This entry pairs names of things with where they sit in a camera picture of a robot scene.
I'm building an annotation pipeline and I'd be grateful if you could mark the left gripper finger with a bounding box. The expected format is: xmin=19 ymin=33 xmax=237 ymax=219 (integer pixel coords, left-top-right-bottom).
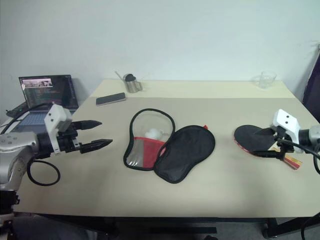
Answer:
xmin=72 ymin=119 xmax=103 ymax=131
xmin=79 ymin=138 xmax=114 ymax=154

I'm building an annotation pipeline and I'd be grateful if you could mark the open laptop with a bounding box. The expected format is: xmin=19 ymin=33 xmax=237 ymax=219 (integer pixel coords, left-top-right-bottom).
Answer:
xmin=9 ymin=74 xmax=81 ymax=132

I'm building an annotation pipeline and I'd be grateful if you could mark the white fluffy pompom charm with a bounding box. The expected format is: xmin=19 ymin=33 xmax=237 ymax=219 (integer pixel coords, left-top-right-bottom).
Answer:
xmin=144 ymin=127 xmax=164 ymax=141

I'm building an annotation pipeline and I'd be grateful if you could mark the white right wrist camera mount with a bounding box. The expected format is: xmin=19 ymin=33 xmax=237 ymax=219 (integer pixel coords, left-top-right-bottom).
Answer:
xmin=272 ymin=108 xmax=304 ymax=154

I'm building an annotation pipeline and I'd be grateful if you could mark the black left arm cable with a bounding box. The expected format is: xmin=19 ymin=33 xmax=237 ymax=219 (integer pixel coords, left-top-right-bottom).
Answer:
xmin=26 ymin=159 xmax=62 ymax=187

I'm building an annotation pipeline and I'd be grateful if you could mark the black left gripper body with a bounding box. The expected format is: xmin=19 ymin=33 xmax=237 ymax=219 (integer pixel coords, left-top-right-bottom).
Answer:
xmin=57 ymin=125 xmax=82 ymax=154

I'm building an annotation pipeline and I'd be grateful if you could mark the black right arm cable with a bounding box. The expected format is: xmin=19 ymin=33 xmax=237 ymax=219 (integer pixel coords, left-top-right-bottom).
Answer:
xmin=274 ymin=138 xmax=320 ymax=176

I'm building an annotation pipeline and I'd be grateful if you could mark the black red paddle case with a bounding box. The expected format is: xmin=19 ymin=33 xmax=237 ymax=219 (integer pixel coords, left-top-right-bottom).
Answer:
xmin=122 ymin=108 xmax=217 ymax=185

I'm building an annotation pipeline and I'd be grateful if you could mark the black loose cable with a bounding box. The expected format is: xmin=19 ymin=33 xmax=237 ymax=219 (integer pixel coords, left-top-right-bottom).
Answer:
xmin=299 ymin=211 xmax=320 ymax=240

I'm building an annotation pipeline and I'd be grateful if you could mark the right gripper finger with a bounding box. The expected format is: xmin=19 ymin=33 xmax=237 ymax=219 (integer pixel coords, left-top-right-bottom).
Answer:
xmin=254 ymin=127 xmax=276 ymax=137
xmin=250 ymin=149 xmax=286 ymax=162

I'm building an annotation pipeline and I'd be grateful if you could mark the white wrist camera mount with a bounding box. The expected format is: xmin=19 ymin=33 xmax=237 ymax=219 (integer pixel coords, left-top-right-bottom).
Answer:
xmin=272 ymin=108 xmax=304 ymax=154
xmin=44 ymin=104 xmax=74 ymax=154

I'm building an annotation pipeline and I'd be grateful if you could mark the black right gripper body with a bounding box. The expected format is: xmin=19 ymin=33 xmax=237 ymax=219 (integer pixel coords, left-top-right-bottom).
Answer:
xmin=268 ymin=125 xmax=295 ymax=154

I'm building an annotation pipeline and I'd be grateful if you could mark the black smartphone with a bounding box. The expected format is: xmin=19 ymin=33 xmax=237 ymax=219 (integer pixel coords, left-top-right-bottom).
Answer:
xmin=95 ymin=92 xmax=127 ymax=107

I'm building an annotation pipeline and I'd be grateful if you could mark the black left camera cable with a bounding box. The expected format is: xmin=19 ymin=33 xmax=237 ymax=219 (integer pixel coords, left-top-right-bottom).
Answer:
xmin=0 ymin=101 xmax=55 ymax=135

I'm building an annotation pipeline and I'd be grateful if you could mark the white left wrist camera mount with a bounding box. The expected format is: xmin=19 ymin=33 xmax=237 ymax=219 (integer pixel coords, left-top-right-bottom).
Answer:
xmin=44 ymin=104 xmax=74 ymax=154

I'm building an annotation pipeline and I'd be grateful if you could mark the stainless steel cup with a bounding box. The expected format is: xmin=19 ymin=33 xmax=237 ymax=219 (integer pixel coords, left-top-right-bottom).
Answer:
xmin=124 ymin=78 xmax=144 ymax=94

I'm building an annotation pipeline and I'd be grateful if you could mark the dark framed board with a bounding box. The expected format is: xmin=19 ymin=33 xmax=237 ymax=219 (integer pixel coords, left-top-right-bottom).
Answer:
xmin=301 ymin=43 xmax=320 ymax=112

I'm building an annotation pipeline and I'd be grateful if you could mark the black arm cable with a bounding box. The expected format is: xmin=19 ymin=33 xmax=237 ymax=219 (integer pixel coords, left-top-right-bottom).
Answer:
xmin=274 ymin=138 xmax=320 ymax=176
xmin=26 ymin=159 xmax=62 ymax=187

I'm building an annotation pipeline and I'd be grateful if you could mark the black power strip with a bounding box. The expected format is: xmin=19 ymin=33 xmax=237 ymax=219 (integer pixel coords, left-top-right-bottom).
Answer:
xmin=4 ymin=100 xmax=27 ymax=118

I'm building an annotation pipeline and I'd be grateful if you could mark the black table frame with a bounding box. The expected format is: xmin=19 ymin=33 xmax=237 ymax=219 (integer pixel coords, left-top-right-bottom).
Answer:
xmin=14 ymin=211 xmax=320 ymax=239

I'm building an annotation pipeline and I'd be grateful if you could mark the table tennis paddle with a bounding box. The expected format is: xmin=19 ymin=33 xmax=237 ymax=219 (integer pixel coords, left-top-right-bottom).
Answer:
xmin=233 ymin=124 xmax=304 ymax=171

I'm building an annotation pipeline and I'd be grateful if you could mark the clear glass cup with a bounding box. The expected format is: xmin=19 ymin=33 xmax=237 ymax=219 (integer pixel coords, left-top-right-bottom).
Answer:
xmin=251 ymin=70 xmax=277 ymax=90

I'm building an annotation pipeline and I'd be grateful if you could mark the thin white stick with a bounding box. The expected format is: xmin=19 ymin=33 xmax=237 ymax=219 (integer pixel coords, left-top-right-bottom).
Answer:
xmin=114 ymin=70 xmax=127 ymax=82

